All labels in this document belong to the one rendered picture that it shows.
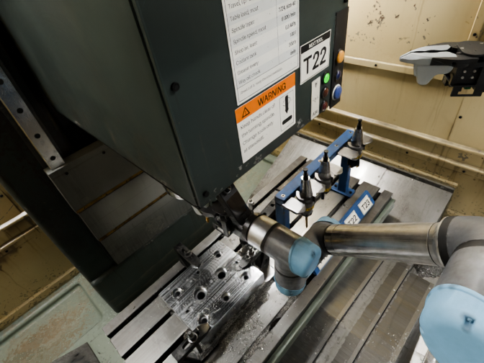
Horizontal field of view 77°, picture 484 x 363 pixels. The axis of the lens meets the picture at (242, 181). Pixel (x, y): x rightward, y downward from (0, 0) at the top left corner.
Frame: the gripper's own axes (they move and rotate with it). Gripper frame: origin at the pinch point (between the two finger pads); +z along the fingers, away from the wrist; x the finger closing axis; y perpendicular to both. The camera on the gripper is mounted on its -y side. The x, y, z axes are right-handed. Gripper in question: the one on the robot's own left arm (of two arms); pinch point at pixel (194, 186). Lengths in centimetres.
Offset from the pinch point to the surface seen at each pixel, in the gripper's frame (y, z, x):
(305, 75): -28.4, -21.1, 16.2
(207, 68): -37.9, -19.3, -5.7
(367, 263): 66, -38, 49
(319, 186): 18.8, -18.0, 35.2
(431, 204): 58, -48, 89
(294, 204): 18.9, -15.4, 24.0
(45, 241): 55, 81, -35
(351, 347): 63, -47, 13
